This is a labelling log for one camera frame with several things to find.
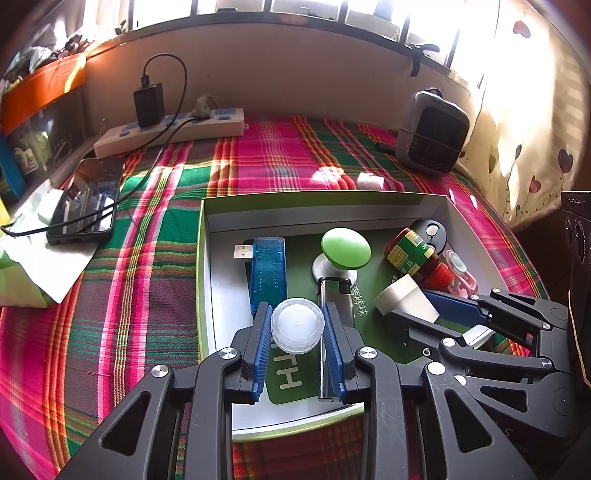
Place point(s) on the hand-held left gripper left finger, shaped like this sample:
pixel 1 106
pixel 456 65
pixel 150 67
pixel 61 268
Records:
pixel 261 344

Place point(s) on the shallow green cardboard box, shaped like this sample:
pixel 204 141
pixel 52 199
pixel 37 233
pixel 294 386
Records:
pixel 221 350

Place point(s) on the cream curtain with heart balloons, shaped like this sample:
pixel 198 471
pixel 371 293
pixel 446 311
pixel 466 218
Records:
pixel 521 115

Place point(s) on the green round knob white base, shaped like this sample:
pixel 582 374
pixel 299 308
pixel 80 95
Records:
pixel 346 249

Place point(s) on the clear box with pictures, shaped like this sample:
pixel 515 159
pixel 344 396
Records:
pixel 51 134

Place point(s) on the pale green tissue paper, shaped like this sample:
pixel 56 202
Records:
pixel 32 272

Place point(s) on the black smartphone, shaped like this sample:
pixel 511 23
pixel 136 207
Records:
pixel 85 203

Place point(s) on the grey round gadget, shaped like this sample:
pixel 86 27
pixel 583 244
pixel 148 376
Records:
pixel 434 230

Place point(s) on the black charger brick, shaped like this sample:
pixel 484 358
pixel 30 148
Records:
pixel 149 106

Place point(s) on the window with black bars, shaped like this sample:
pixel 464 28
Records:
pixel 300 9

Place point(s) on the pink holder with clear disc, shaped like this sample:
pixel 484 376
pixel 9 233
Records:
pixel 459 277

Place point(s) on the blue translucent usb tester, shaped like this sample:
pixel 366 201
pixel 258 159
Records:
pixel 268 272

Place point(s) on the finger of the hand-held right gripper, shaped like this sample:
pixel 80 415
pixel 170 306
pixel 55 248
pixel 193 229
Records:
pixel 429 330
pixel 455 307

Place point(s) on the orange storage box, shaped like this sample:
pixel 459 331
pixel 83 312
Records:
pixel 41 87

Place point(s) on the red-capped jar with green label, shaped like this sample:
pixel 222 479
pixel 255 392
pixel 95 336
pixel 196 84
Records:
pixel 411 254

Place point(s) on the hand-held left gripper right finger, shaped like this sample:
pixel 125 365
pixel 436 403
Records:
pixel 333 353

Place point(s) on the clear round plastic lid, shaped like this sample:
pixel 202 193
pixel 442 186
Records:
pixel 298 325

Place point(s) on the pink green plaid blanket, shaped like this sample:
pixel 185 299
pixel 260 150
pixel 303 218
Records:
pixel 138 323

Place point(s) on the silver rectangular lighter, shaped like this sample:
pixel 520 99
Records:
pixel 339 295

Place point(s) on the white charger plug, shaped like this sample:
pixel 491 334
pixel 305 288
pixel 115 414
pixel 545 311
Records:
pixel 404 295

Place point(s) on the blue carton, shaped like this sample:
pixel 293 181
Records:
pixel 10 170

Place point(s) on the white power strip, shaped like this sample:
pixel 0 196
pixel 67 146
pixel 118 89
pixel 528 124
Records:
pixel 184 131

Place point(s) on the white plug in strip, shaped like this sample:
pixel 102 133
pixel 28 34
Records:
pixel 203 107

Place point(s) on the black speaker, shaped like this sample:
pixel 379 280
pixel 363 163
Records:
pixel 577 230

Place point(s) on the clutter on shelf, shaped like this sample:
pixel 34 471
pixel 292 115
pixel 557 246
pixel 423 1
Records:
pixel 41 50

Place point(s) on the grey desktop heater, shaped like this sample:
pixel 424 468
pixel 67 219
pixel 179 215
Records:
pixel 434 134

